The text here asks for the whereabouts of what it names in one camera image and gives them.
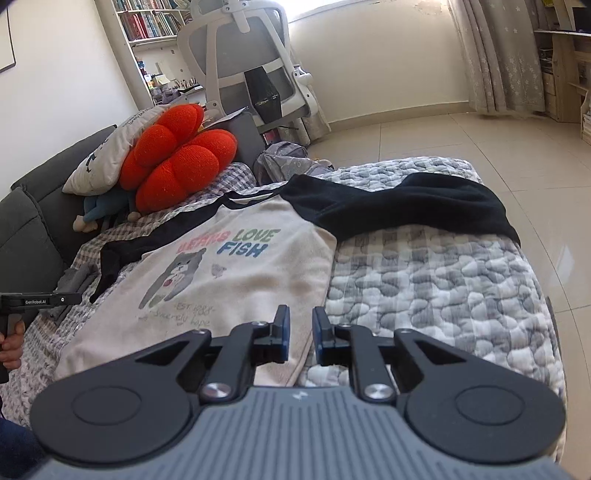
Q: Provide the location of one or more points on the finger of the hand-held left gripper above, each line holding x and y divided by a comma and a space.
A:
69, 297

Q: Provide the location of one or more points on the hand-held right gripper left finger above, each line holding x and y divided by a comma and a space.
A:
282, 334

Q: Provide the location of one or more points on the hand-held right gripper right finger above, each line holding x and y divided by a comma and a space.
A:
318, 334

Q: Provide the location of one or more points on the cream sweatshirt with black sleeves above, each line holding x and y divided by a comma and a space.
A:
254, 286

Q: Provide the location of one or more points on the person's left hand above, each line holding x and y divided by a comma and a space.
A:
14, 346

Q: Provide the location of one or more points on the dark grey sofa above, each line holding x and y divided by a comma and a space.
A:
27, 240

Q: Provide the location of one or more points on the small-check grey bed sheet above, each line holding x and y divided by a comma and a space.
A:
41, 364

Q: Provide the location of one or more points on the blue plush toy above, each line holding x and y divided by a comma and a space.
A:
111, 205

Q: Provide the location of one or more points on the grey checked quilted blanket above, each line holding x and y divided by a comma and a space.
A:
438, 286

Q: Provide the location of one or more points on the white pillow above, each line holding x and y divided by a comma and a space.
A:
106, 157

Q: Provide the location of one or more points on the person's dark blue clothing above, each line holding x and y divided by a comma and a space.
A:
16, 450

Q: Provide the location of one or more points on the red flower cushion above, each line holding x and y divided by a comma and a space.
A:
180, 161

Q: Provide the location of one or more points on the grey patterned backpack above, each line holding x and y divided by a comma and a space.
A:
286, 159

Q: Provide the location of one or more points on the grey paper sheet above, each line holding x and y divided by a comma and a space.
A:
226, 116

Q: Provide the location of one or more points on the black framed whiteboard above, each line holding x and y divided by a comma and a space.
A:
5, 50

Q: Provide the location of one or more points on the white bookshelf with books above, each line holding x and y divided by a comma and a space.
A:
147, 23

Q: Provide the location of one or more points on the white mesh office chair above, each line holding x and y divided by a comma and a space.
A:
217, 50

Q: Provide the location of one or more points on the grey star-patterned curtain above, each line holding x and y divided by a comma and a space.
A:
503, 55

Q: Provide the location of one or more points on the stack of books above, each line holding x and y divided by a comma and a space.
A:
586, 120

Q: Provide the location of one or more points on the light wooden desk unit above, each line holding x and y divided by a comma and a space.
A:
565, 60

